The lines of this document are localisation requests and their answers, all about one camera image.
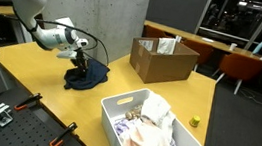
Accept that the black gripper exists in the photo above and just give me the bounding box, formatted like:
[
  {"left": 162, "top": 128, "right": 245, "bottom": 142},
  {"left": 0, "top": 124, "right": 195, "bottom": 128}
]
[{"left": 70, "top": 47, "right": 92, "bottom": 72}]

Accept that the dark blue cloth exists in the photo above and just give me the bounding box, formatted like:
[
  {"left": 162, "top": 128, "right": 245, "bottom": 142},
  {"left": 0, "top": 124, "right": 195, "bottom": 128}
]
[{"left": 62, "top": 55, "right": 112, "bottom": 95}]

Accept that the grey brown plush toy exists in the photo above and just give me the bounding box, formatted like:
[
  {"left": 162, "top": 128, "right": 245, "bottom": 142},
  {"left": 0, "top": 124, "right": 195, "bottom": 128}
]
[{"left": 123, "top": 103, "right": 143, "bottom": 123}]

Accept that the purple patterned cloth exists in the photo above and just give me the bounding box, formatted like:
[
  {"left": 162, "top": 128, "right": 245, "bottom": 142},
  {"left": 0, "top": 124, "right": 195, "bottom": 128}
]
[{"left": 110, "top": 114, "right": 180, "bottom": 146}]

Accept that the white cloth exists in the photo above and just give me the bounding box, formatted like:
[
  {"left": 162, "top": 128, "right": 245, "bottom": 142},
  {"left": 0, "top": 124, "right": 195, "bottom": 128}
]
[{"left": 137, "top": 92, "right": 180, "bottom": 140}]

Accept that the pale pink cloth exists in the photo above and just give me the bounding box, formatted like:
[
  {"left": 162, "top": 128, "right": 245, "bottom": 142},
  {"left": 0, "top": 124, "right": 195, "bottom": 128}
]
[{"left": 121, "top": 116, "right": 179, "bottom": 146}]

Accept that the white plastic basket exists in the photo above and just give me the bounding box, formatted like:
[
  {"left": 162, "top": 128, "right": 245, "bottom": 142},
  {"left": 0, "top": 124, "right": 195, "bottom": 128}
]
[{"left": 95, "top": 83, "right": 211, "bottom": 146}]

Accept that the black orange bar clamp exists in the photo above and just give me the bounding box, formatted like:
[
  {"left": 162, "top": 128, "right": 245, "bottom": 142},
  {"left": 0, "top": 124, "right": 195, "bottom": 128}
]
[
  {"left": 49, "top": 119, "right": 80, "bottom": 146},
  {"left": 13, "top": 89, "right": 44, "bottom": 114}
]

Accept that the orange office chair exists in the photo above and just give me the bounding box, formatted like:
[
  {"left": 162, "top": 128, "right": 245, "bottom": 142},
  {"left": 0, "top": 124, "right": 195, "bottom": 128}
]
[
  {"left": 180, "top": 38, "right": 216, "bottom": 75},
  {"left": 141, "top": 24, "right": 175, "bottom": 42},
  {"left": 214, "top": 51, "right": 262, "bottom": 99}
]

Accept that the brown cardboard box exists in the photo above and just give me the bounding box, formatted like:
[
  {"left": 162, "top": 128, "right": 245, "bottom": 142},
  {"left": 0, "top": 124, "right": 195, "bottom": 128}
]
[{"left": 127, "top": 34, "right": 202, "bottom": 91}]

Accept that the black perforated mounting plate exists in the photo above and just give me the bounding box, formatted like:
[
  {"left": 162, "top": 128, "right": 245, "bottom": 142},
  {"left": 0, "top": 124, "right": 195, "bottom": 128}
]
[{"left": 0, "top": 85, "right": 102, "bottom": 146}]

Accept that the wooden side desk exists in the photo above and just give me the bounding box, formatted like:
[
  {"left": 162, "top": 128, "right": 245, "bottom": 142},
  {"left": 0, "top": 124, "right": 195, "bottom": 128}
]
[{"left": 0, "top": 4, "right": 29, "bottom": 45}]

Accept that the small yellow cap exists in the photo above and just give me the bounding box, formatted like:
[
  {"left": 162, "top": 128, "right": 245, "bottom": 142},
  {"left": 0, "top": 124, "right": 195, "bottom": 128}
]
[{"left": 188, "top": 114, "right": 202, "bottom": 129}]

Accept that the long wooden counter desk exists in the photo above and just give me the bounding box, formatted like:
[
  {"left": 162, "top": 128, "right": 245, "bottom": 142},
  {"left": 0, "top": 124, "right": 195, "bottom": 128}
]
[{"left": 139, "top": 19, "right": 262, "bottom": 71}]

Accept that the white paper cup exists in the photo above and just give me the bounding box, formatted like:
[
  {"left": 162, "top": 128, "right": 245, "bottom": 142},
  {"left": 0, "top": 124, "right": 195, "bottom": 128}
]
[{"left": 227, "top": 42, "right": 239, "bottom": 53}]

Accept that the dark glass window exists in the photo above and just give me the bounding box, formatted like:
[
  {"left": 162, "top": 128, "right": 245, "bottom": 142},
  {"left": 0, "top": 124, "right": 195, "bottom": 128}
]
[{"left": 196, "top": 0, "right": 262, "bottom": 53}]

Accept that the light blue bottle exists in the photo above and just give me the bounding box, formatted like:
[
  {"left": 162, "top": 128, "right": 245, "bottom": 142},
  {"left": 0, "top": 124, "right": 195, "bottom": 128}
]
[{"left": 251, "top": 38, "right": 262, "bottom": 57}]

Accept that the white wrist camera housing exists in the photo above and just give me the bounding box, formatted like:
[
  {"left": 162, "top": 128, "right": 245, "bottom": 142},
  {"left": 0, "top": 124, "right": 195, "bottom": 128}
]
[{"left": 54, "top": 48, "right": 78, "bottom": 61}]

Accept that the white cable holder bracket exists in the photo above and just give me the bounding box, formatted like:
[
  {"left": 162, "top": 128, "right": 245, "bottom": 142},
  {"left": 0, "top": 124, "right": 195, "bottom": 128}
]
[{"left": 73, "top": 36, "right": 90, "bottom": 50}]

